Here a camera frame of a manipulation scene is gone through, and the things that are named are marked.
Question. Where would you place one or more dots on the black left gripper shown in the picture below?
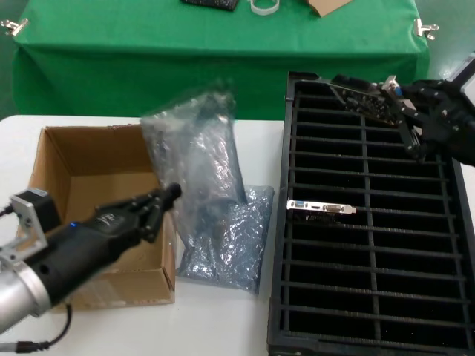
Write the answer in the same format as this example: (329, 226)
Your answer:
(85, 248)

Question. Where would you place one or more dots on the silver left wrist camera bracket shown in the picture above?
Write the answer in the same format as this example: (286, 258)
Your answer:
(26, 219)

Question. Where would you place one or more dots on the silver binder clip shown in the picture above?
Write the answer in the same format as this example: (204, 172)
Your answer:
(16, 27)
(421, 27)

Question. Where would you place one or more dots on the brown open cardboard box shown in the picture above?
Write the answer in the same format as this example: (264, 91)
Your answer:
(92, 148)

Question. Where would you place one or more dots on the black foam pad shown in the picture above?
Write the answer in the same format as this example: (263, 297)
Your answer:
(208, 3)

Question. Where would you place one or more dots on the grey antistatic plastic bag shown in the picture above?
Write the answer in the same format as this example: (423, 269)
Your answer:
(241, 241)
(196, 155)

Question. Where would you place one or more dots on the black slotted plastic container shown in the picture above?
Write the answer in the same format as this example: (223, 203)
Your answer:
(365, 259)

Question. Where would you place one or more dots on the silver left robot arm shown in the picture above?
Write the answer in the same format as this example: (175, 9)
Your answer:
(18, 293)

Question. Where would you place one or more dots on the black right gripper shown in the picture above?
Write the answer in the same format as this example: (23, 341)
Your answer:
(452, 118)

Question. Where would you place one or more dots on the clear tape roll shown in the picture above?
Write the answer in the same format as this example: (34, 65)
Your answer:
(256, 9)

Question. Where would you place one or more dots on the graphics card with silver bracket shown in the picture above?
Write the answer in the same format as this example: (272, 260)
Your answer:
(319, 207)
(363, 104)

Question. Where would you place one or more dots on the brown cardboard piece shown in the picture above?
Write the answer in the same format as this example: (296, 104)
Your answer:
(326, 7)

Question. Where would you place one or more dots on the green tablecloth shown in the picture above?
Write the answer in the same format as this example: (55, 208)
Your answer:
(148, 55)

